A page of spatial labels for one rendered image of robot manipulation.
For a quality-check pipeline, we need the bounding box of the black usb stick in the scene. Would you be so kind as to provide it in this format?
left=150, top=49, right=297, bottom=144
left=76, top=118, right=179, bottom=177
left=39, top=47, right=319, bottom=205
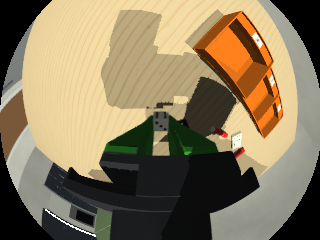
left=179, top=119, right=189, bottom=128

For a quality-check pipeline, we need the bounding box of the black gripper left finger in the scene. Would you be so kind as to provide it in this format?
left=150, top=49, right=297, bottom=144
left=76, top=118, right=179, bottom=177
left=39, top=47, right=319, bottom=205
left=103, top=115, right=154, bottom=155

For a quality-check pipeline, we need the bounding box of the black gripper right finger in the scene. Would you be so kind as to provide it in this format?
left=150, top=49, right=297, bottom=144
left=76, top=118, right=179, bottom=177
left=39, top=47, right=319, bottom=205
left=168, top=115, right=219, bottom=156

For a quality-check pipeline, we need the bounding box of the white die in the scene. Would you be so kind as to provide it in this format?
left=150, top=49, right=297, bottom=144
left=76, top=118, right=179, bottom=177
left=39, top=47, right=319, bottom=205
left=153, top=111, right=169, bottom=132

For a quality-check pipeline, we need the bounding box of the orange bin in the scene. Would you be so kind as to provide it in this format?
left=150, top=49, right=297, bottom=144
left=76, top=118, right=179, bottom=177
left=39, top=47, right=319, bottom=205
left=192, top=11, right=283, bottom=139

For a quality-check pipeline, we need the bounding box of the white domino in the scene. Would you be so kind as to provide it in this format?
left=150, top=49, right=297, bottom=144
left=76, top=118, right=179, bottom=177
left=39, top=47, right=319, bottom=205
left=231, top=131, right=242, bottom=150

